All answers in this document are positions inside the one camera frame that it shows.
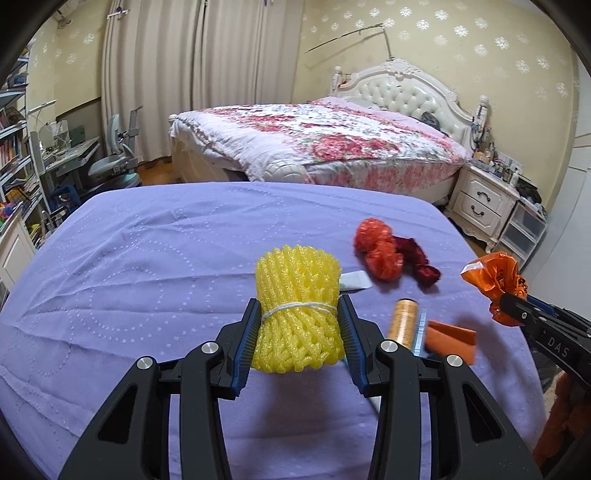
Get beige curtain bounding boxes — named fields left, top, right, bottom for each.
left=100, top=0, right=305, bottom=167

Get orange snack wrapper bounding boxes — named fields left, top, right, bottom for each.
left=460, top=251, right=528, bottom=324

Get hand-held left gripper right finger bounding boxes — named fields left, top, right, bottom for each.
left=336, top=295, right=543, bottom=480

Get white squeeze tube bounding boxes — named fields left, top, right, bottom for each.
left=339, top=271, right=373, bottom=292

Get plastic drawer unit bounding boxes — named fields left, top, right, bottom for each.
left=499, top=200, right=548, bottom=268

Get orange-red plastic bag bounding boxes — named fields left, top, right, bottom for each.
left=353, top=219, right=406, bottom=282

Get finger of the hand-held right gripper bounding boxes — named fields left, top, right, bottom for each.
left=500, top=292, right=544, bottom=328
left=529, top=296, right=591, bottom=333

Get floral quilt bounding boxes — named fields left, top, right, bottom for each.
left=167, top=96, right=469, bottom=185

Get thin rod on wall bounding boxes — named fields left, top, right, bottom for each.
left=305, top=22, right=395, bottom=61

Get white wardrobe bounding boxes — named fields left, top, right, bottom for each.
left=531, top=60, right=591, bottom=319

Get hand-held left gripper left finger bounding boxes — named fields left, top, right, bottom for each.
left=59, top=298, right=264, bottom=480

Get person's right forearm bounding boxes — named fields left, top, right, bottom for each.
left=531, top=371, right=585, bottom=469

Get grey study desk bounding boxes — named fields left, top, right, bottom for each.
left=30, top=121, right=100, bottom=204

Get purple dotted cloth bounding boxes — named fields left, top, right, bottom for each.
left=0, top=181, right=550, bottom=480

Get yellow foam fruit net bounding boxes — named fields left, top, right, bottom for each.
left=255, top=247, right=345, bottom=374

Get white bed with tufted headboard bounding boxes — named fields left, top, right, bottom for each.
left=168, top=60, right=490, bottom=206

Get grey desk chair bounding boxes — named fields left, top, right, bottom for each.
left=87, top=107, right=145, bottom=190

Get bottles on nightstand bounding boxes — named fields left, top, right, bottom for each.
left=471, top=143, right=525, bottom=185

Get gold cylindrical bottle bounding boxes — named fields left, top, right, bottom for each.
left=387, top=298, right=419, bottom=352

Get white nightstand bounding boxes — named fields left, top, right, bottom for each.
left=445, top=161, right=520, bottom=252

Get clear plastic strip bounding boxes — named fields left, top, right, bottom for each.
left=414, top=311, right=428, bottom=357

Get black bag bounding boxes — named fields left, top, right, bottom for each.
left=517, top=178, right=548, bottom=217

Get dark red plastic bag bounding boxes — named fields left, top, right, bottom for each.
left=392, top=234, right=441, bottom=289

